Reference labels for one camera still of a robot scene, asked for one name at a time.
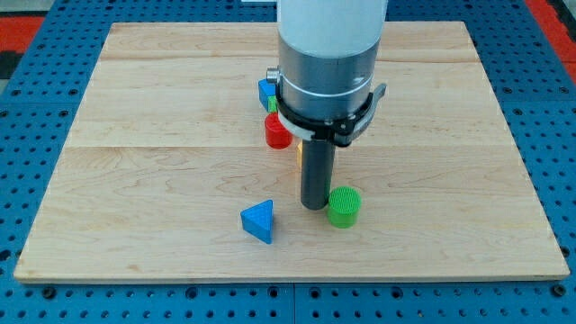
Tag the yellow block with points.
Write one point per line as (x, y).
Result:
(299, 147)

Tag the blue cube block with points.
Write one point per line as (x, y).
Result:
(265, 89)

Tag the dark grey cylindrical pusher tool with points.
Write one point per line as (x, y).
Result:
(317, 158)

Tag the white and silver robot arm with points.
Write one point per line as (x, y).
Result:
(327, 52)

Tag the blue triangle block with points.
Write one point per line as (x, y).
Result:
(258, 220)

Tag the green cylinder block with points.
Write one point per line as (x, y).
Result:
(344, 204)

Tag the red cylinder block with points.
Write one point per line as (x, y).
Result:
(276, 135)

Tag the light wooden board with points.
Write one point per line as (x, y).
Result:
(167, 148)

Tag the small green block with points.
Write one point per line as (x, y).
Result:
(271, 104)

